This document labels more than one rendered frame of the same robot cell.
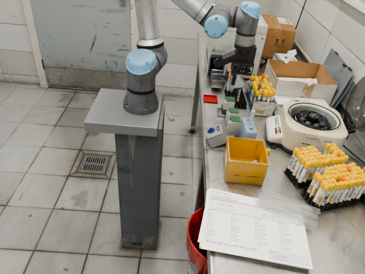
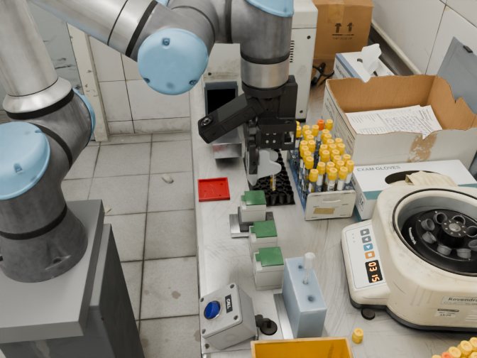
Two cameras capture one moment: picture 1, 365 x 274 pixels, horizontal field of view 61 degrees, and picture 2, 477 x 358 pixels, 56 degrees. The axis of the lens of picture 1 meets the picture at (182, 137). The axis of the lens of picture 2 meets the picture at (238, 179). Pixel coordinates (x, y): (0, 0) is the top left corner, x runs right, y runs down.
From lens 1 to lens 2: 58 cm
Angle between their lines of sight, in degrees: 4
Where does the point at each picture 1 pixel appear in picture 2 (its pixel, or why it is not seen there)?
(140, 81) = (15, 212)
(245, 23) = (258, 32)
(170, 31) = not seen: hidden behind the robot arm
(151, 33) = (28, 79)
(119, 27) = (45, 27)
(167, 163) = (167, 274)
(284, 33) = (351, 11)
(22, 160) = not seen: outside the picture
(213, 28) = (164, 69)
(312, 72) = (420, 92)
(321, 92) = (451, 146)
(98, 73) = not seen: hidden behind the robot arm
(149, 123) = (59, 305)
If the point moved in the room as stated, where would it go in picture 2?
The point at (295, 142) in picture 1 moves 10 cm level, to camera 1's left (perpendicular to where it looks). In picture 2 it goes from (422, 308) to (358, 312)
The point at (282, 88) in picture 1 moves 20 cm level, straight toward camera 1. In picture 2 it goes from (366, 150) to (361, 215)
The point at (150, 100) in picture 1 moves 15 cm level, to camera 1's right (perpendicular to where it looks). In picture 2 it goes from (56, 244) to (147, 240)
